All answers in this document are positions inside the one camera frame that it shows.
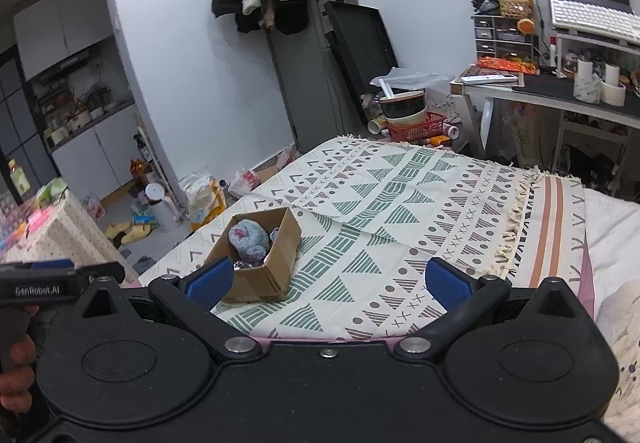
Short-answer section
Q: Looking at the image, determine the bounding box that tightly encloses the white desk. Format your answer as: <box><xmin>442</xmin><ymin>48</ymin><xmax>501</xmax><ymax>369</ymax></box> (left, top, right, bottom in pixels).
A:
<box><xmin>449</xmin><ymin>67</ymin><xmax>640</xmax><ymax>174</ymax></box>

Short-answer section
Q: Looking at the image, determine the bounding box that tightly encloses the dotted tablecloth table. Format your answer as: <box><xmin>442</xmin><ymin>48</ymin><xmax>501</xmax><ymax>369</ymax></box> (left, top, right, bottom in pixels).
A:
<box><xmin>0</xmin><ymin>190</ymin><xmax>139</xmax><ymax>285</ymax></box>

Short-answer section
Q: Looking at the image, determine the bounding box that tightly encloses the clear plastic bag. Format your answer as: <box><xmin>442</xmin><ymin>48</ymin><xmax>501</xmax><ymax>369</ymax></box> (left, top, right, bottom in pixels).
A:
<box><xmin>370</xmin><ymin>67</ymin><xmax>454</xmax><ymax>96</ymax></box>

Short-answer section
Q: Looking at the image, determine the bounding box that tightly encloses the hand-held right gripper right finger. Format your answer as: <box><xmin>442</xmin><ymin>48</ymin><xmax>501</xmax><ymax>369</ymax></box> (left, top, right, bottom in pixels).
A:
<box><xmin>394</xmin><ymin>257</ymin><xmax>596</xmax><ymax>361</ymax></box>

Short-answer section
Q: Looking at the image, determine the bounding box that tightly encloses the colourful snack packet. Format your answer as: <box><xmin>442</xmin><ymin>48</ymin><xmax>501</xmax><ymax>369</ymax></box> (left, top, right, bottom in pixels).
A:
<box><xmin>477</xmin><ymin>55</ymin><xmax>541</xmax><ymax>76</ymax></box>

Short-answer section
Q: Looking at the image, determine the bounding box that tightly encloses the dark bowl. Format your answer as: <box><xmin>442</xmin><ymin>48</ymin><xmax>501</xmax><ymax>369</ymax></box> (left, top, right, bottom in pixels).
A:
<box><xmin>377</xmin><ymin>91</ymin><xmax>427</xmax><ymax>120</ymax></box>

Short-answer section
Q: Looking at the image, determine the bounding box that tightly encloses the green drink bottle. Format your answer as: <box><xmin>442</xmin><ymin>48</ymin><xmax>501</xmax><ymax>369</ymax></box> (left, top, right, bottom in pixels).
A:
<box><xmin>7</xmin><ymin>159</ymin><xmax>32</xmax><ymax>196</ymax></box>

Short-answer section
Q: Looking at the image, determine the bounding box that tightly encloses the white tape roll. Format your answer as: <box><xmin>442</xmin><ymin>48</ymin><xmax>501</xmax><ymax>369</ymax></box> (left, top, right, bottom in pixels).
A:
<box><xmin>572</xmin><ymin>59</ymin><xmax>604</xmax><ymax>103</ymax></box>
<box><xmin>600</xmin><ymin>64</ymin><xmax>626</xmax><ymax>106</ymax></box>

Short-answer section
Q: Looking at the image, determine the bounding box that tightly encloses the white remote control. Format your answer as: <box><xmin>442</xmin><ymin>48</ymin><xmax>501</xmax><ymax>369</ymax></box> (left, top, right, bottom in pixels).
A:
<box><xmin>460</xmin><ymin>74</ymin><xmax>519</xmax><ymax>85</ymax></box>

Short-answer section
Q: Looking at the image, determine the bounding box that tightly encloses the black desk mat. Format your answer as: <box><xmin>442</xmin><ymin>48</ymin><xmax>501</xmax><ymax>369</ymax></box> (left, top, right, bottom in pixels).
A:
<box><xmin>520</xmin><ymin>73</ymin><xmax>640</xmax><ymax>120</ymax></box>

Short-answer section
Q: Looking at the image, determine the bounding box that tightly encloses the printed tote bag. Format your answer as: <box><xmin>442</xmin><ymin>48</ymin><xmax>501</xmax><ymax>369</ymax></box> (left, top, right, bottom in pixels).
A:
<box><xmin>505</xmin><ymin>103</ymin><xmax>561</xmax><ymax>169</ymax></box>

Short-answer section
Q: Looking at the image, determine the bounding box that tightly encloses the white bed sheet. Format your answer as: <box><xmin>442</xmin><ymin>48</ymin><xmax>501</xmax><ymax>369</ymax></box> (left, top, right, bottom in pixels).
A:
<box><xmin>582</xmin><ymin>188</ymin><xmax>640</xmax><ymax>305</ymax></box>

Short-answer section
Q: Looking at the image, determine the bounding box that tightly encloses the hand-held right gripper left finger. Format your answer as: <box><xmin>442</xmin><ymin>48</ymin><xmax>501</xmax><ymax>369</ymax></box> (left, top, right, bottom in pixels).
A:
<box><xmin>80</xmin><ymin>257</ymin><xmax>263</xmax><ymax>359</ymax></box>

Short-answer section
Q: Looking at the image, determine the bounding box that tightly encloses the white keyboard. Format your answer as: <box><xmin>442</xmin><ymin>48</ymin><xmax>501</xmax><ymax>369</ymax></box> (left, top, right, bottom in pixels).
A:
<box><xmin>550</xmin><ymin>0</ymin><xmax>640</xmax><ymax>46</ymax></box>

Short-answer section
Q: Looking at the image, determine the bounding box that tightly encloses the red white plastic bag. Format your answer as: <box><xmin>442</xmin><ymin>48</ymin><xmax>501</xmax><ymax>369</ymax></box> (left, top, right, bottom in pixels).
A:
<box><xmin>229</xmin><ymin>166</ymin><xmax>262</xmax><ymax>198</ymax></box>

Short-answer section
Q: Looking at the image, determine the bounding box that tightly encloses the red plastic basket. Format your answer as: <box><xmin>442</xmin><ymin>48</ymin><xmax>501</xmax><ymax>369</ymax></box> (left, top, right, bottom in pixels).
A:
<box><xmin>384</xmin><ymin>111</ymin><xmax>447</xmax><ymax>144</ymax></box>

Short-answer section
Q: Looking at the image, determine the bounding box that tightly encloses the cream bowl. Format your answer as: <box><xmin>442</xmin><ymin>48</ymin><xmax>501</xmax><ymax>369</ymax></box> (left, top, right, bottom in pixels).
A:
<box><xmin>385</xmin><ymin>109</ymin><xmax>429</xmax><ymax>126</ymax></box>

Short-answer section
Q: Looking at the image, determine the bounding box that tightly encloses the fluffy grey-blue scrunchie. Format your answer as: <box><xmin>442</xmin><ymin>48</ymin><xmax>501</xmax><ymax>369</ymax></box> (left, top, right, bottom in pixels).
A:
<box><xmin>229</xmin><ymin>219</ymin><xmax>271</xmax><ymax>249</ymax></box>

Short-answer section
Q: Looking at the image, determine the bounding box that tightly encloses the cardboard box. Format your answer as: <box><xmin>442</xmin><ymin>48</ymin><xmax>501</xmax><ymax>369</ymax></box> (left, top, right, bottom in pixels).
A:
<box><xmin>202</xmin><ymin>207</ymin><xmax>303</xmax><ymax>304</ymax></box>

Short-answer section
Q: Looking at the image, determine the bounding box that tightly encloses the yellow white food bag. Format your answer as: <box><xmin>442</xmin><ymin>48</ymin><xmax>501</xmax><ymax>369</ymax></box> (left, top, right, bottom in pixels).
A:
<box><xmin>180</xmin><ymin>173</ymin><xmax>229</xmax><ymax>230</ymax></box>

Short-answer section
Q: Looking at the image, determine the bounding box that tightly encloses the grey drawer organizer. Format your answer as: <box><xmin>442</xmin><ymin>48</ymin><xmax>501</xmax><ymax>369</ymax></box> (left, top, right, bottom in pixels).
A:
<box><xmin>472</xmin><ymin>14</ymin><xmax>539</xmax><ymax>59</ymax></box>

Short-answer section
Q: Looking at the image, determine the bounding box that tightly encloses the triangle printed blanket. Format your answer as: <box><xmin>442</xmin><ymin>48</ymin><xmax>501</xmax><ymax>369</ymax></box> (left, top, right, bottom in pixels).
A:
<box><xmin>142</xmin><ymin>135</ymin><xmax>543</xmax><ymax>341</ymax></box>

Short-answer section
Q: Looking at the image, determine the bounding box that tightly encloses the red snack bag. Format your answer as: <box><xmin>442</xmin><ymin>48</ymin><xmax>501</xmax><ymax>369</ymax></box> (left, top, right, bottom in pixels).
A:
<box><xmin>82</xmin><ymin>193</ymin><xmax>107</xmax><ymax>222</ymax></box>

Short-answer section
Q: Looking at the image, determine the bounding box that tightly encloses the white kitchen cabinet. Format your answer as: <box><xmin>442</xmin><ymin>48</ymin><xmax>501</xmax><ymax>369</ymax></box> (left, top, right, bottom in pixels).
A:
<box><xmin>0</xmin><ymin>0</ymin><xmax>176</xmax><ymax>204</ymax></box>

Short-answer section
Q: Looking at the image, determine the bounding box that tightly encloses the black flat panel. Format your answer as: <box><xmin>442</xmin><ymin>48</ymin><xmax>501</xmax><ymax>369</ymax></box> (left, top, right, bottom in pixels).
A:
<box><xmin>323</xmin><ymin>0</ymin><xmax>401</xmax><ymax>112</ymax></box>

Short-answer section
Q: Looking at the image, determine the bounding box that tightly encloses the person's left hand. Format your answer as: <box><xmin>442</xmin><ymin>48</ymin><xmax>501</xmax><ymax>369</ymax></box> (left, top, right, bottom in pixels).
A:
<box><xmin>0</xmin><ymin>305</ymin><xmax>41</xmax><ymax>416</ymax></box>

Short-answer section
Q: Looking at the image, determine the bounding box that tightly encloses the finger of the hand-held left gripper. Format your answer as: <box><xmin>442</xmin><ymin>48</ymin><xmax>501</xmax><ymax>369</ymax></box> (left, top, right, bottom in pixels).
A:
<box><xmin>0</xmin><ymin>260</ymin><xmax>126</xmax><ymax>308</ymax></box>

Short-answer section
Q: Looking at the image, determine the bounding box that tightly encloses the woven basket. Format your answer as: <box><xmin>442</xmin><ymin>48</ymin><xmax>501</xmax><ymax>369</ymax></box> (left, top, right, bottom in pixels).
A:
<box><xmin>500</xmin><ymin>0</ymin><xmax>534</xmax><ymax>20</ymax></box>

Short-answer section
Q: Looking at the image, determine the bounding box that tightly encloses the pink bedsheet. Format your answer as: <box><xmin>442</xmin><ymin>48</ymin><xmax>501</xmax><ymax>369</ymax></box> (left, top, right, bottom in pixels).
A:
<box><xmin>120</xmin><ymin>248</ymin><xmax>598</xmax><ymax>345</ymax></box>

